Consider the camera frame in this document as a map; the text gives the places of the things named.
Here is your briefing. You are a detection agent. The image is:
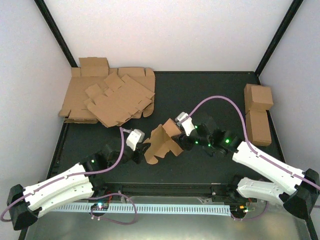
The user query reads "cardboard box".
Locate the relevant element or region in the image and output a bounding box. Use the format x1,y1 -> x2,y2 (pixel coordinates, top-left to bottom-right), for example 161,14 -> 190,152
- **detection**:
244,84 -> 274,113
143,118 -> 183,165
245,110 -> 272,147

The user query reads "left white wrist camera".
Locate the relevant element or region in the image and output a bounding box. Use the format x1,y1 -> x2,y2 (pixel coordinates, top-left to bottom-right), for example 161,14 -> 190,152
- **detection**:
126,129 -> 145,151

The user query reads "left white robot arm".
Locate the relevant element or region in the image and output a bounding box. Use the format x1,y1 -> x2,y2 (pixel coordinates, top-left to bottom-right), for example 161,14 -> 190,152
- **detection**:
7,143 -> 150,231

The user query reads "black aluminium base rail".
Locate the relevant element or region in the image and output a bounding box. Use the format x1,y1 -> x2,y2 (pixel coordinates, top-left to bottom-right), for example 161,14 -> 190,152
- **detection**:
102,182 -> 248,203

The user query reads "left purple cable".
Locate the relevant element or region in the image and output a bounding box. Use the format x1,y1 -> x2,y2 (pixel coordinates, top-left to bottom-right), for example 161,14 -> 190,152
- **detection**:
0,127 -> 138,225

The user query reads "stack of flat cardboard blanks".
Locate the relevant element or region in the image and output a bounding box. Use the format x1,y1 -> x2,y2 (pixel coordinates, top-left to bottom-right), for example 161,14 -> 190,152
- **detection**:
58,57 -> 156,124

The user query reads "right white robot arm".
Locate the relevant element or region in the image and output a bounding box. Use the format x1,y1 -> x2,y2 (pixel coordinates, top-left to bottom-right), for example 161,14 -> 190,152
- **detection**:
173,112 -> 320,220

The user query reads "black frame post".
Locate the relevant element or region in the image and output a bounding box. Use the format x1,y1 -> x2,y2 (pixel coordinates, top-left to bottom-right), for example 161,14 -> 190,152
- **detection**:
254,0 -> 304,77
34,0 -> 78,68

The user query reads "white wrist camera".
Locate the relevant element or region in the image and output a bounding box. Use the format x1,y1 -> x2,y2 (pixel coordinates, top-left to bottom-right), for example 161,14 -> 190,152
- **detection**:
175,112 -> 196,136
126,129 -> 145,151

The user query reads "purple cable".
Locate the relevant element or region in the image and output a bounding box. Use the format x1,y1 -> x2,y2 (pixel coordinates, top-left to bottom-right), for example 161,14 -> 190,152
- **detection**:
187,95 -> 320,222
0,127 -> 138,225

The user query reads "light blue slotted cable duct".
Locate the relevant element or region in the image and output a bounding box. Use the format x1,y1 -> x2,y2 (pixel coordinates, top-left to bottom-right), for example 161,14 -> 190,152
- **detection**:
53,202 -> 231,217

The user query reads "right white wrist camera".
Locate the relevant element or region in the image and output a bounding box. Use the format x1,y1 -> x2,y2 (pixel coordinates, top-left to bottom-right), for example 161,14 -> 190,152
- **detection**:
175,112 -> 196,136

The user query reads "right black frame post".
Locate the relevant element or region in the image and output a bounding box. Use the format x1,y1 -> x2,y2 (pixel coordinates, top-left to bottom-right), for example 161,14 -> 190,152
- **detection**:
254,0 -> 304,77

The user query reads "left black frame post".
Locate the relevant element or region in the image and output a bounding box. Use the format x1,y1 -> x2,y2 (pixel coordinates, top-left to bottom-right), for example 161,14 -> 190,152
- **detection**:
34,0 -> 78,68

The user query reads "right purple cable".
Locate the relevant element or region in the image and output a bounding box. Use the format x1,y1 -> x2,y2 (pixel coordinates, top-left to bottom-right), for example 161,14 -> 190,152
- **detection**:
187,95 -> 320,222

